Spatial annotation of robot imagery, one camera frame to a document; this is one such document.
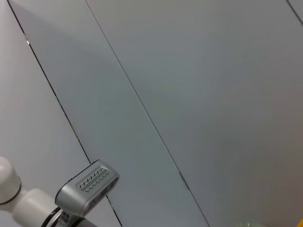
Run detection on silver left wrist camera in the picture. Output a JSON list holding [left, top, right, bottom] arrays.
[[54, 159, 120, 218]]

